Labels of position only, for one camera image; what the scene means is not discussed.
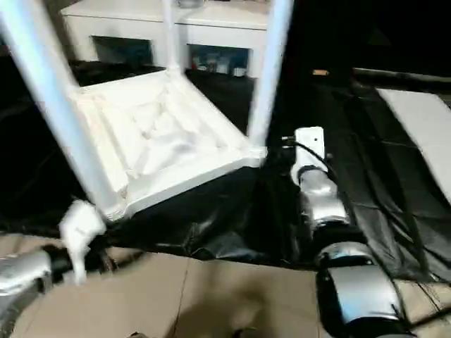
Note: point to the white cabinet with glass doors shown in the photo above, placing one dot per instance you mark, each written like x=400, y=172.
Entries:
x=123, y=21

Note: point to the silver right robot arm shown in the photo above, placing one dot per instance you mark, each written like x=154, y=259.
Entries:
x=327, y=204

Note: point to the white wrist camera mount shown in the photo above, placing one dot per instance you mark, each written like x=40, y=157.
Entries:
x=310, y=137
x=81, y=222

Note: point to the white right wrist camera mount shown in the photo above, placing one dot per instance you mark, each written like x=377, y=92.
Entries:
x=310, y=137

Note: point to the dark long rod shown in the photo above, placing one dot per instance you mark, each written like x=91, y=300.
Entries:
x=405, y=76

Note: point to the white plastic table top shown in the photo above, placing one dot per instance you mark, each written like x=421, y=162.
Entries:
x=158, y=123

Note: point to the small yellow box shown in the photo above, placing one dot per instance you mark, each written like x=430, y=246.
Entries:
x=320, y=72

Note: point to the white sheet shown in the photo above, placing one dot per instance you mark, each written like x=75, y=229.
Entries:
x=415, y=123

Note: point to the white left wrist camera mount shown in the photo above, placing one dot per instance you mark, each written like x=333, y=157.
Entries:
x=81, y=222

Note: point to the white jar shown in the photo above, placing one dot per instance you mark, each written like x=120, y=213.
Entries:
x=238, y=72
x=222, y=67

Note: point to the black mat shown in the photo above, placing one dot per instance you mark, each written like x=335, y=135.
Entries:
x=370, y=176

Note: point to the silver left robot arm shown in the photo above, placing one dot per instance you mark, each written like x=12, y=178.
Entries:
x=21, y=271

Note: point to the white plastic table leg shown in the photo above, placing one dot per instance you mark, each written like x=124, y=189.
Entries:
x=271, y=70
x=172, y=35
x=53, y=105
x=61, y=53

